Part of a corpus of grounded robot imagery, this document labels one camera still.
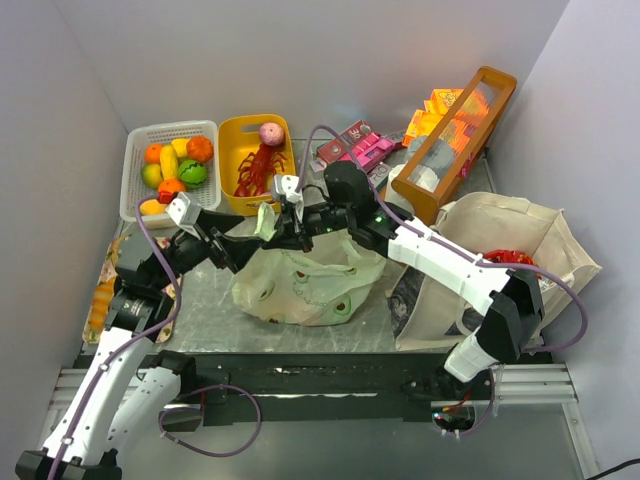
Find light green plastic bag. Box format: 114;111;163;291
232;230;386;327

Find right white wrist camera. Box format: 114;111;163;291
270;174;304;220

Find beige canvas tote bag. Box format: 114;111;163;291
388;192;602;351

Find red toy lobster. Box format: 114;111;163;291
234;143;293;198

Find large red snack bag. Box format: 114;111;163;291
483;249;536;266

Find pink toy onion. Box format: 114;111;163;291
258;122;285;147

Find wooden snack tray box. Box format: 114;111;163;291
387;66;517;225

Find white black box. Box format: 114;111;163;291
368;163;403;192

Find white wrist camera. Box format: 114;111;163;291
165;192;203;240
270;174;304;220

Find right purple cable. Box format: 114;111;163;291
294;124;589;441

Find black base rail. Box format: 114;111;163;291
74;349;576;426

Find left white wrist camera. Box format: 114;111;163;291
165;192;203;240

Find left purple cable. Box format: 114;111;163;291
47;197;262;480

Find orange toy pumpkin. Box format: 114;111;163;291
186;136;214;164

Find dark red box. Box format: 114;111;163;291
315;120;379;165

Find yellow toy mango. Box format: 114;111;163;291
138;199;167;216

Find toy orange fruit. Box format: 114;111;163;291
157;178;187;204

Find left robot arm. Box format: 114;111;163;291
15;207;264;479

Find orange cracker boxes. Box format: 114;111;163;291
402;86;495;179

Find floral bread tray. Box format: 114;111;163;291
82;234;176;344

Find purple cable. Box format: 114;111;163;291
294;124;589;441
47;197;262;480

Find yellow toy corn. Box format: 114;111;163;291
159;145;179;180

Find white plastic fruit basket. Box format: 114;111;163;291
119;120;221;228

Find pink box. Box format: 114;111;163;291
354;137;395;172

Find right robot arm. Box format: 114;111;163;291
268;162;544;383

